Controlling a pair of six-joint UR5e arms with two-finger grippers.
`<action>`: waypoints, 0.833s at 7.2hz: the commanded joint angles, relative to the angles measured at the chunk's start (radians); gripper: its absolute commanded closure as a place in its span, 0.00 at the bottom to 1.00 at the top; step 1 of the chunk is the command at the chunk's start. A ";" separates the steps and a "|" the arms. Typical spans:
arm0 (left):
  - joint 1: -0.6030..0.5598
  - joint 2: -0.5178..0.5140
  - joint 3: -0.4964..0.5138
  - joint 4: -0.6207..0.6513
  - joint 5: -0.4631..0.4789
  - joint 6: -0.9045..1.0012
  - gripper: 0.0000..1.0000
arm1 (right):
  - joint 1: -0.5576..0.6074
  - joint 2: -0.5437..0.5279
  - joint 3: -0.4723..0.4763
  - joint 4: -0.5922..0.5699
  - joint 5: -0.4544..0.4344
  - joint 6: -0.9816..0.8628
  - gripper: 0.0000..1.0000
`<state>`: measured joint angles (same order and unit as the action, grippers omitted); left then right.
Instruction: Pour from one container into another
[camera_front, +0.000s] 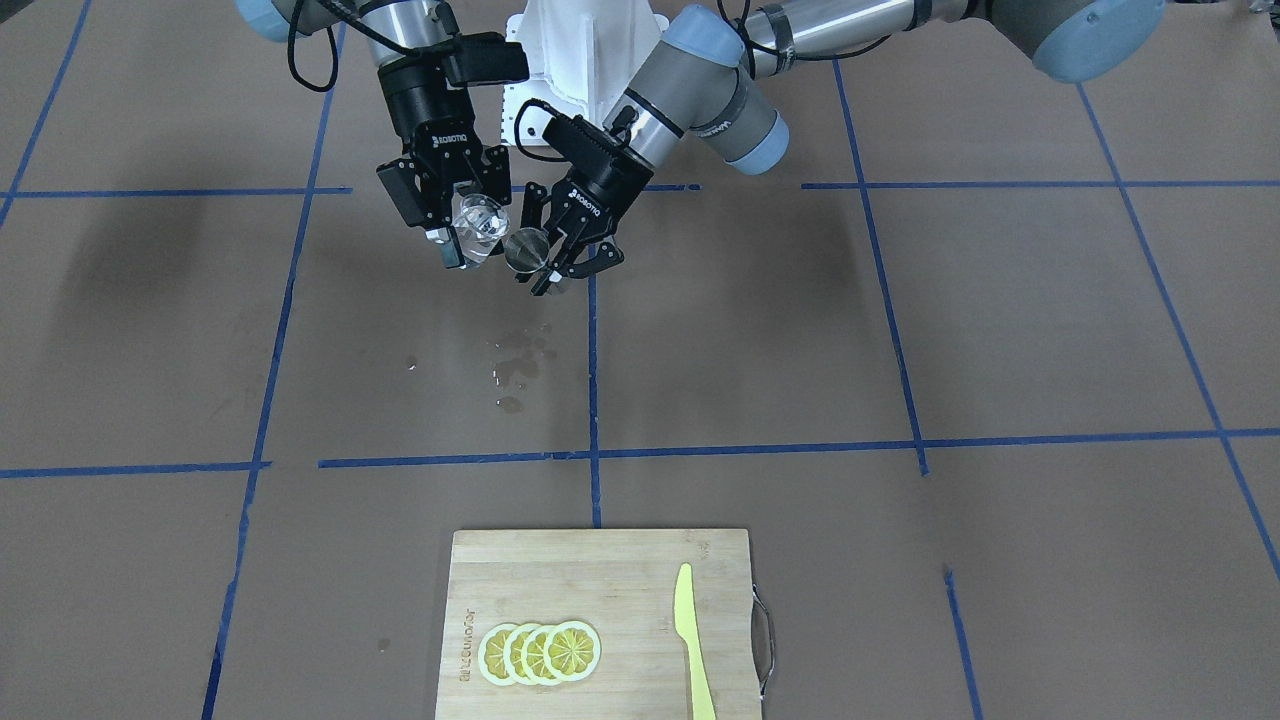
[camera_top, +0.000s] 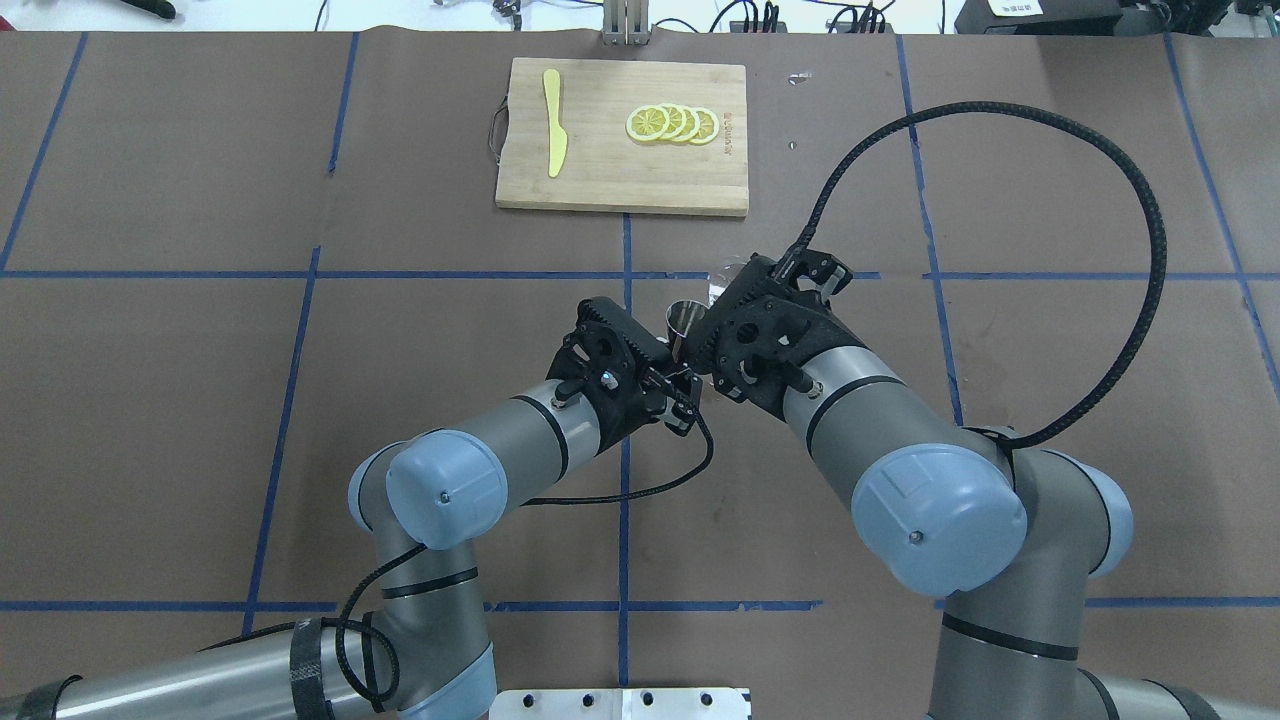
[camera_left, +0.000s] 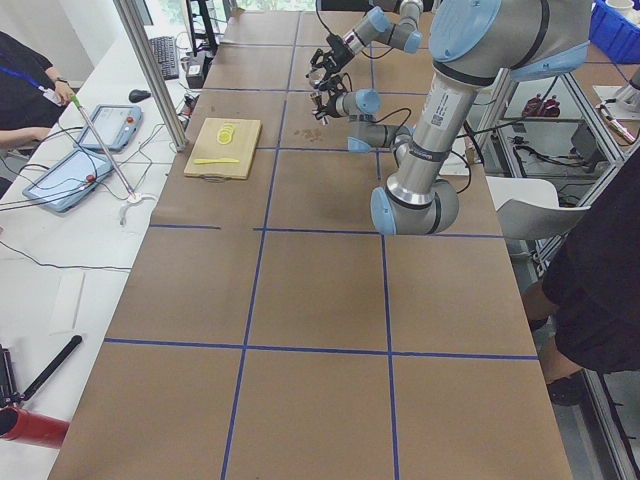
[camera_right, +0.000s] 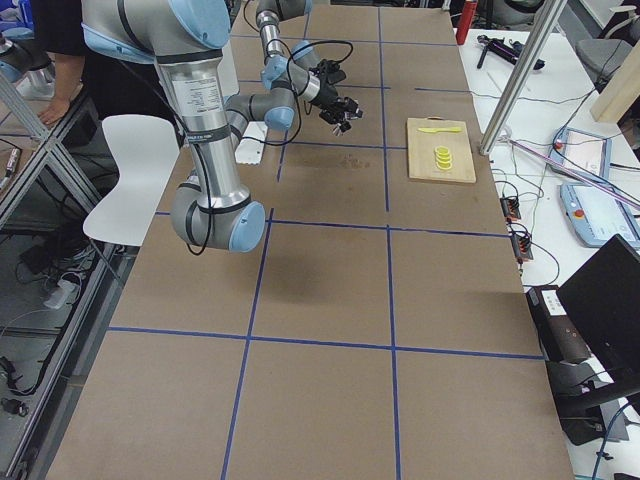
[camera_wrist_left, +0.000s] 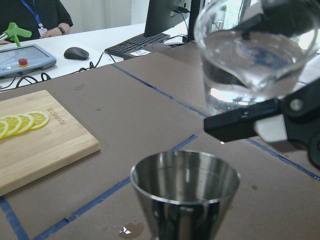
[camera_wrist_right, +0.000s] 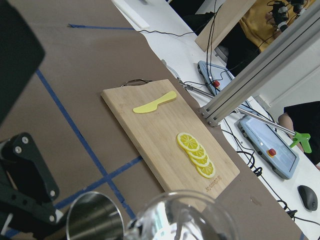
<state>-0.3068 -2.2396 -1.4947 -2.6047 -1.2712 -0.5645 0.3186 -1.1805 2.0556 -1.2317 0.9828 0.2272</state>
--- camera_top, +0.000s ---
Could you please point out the yellow plastic knife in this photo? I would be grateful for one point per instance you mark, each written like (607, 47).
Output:
(558, 140)

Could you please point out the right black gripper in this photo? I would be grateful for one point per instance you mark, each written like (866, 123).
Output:
(728, 381)

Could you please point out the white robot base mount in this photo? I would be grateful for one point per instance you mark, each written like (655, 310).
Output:
(624, 703)

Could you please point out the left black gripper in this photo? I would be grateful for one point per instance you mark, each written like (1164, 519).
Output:
(641, 404)

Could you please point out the steel double jigger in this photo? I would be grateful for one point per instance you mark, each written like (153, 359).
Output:
(682, 316)

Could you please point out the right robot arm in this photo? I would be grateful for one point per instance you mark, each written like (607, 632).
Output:
(1007, 537)

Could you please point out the aluminium frame post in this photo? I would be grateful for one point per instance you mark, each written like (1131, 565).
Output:
(626, 22)

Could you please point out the bamboo cutting board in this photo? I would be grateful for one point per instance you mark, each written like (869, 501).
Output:
(607, 171)

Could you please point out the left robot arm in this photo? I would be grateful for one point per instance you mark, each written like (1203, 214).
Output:
(411, 636)

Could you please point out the lemon slice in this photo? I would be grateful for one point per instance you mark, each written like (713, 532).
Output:
(691, 127)
(648, 123)
(709, 126)
(678, 121)

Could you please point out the clear glass measuring cup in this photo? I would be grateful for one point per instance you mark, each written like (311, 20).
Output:
(722, 278)

